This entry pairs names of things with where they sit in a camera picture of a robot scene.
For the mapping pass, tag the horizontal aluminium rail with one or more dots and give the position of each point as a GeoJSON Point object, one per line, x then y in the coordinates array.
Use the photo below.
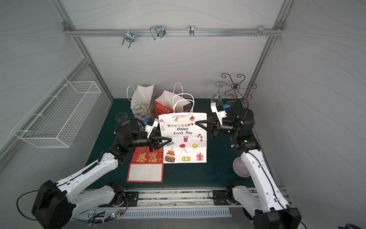
{"type": "Point", "coordinates": [169, 32]}

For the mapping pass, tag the wine glass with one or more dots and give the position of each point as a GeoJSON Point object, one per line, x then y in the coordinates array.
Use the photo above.
{"type": "Point", "coordinates": [216, 97]}

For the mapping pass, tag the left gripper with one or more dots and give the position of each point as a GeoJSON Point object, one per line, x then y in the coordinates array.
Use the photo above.
{"type": "Point", "coordinates": [152, 141]}

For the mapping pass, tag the pink bowl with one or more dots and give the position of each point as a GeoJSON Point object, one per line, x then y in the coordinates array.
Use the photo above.
{"type": "Point", "coordinates": [240, 168]}

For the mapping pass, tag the rightmost metal hook clamp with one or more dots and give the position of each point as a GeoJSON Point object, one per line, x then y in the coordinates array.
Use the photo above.
{"type": "Point", "coordinates": [260, 32]}

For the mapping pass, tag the scrolled metal glass rack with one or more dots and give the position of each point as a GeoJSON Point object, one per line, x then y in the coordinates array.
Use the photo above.
{"type": "Point", "coordinates": [234, 93]}

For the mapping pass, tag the floral paper bag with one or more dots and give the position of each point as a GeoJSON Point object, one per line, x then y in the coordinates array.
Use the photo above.
{"type": "Point", "coordinates": [142, 101]}

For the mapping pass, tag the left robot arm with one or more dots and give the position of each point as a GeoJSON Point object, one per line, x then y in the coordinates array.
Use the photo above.
{"type": "Point", "coordinates": [58, 202]}

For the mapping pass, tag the red paper bag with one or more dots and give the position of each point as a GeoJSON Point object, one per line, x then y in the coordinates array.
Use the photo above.
{"type": "Point", "coordinates": [146, 166]}
{"type": "Point", "coordinates": [165, 102]}

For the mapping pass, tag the white wire basket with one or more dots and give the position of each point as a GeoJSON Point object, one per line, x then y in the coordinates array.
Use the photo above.
{"type": "Point", "coordinates": [57, 118]}

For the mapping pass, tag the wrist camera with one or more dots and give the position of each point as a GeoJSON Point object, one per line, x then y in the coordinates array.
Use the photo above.
{"type": "Point", "coordinates": [150, 124]}
{"type": "Point", "coordinates": [220, 109]}

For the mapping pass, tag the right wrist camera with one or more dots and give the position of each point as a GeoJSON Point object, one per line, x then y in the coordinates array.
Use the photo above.
{"type": "Point", "coordinates": [220, 109]}

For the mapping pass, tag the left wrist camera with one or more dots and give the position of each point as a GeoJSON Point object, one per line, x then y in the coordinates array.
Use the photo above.
{"type": "Point", "coordinates": [150, 124]}

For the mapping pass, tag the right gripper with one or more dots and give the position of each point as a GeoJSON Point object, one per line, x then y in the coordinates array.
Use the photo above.
{"type": "Point", "coordinates": [216, 127]}

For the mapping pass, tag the white paper bag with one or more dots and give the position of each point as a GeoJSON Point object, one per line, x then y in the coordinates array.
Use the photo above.
{"type": "Point", "coordinates": [188, 140]}

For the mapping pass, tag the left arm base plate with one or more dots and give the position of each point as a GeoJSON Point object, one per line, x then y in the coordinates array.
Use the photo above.
{"type": "Point", "coordinates": [130, 199]}

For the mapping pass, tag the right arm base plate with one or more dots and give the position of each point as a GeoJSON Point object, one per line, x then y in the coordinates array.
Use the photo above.
{"type": "Point", "coordinates": [222, 198]}

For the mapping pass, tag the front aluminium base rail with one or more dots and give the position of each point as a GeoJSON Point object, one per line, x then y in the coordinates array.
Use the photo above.
{"type": "Point", "coordinates": [154, 198]}

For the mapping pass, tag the metal hook clamp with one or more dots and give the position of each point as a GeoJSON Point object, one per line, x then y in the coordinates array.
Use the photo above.
{"type": "Point", "coordinates": [260, 32]}
{"type": "Point", "coordinates": [157, 31]}
{"type": "Point", "coordinates": [129, 38]}
{"type": "Point", "coordinates": [191, 31]}

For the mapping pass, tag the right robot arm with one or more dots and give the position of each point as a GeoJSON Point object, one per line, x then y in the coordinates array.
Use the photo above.
{"type": "Point", "coordinates": [269, 209]}

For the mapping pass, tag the white vent grille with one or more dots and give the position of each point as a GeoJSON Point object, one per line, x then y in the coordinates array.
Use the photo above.
{"type": "Point", "coordinates": [194, 213]}

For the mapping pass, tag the leftmost metal hook clamp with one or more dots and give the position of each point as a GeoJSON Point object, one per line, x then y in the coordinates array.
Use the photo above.
{"type": "Point", "coordinates": [129, 38]}

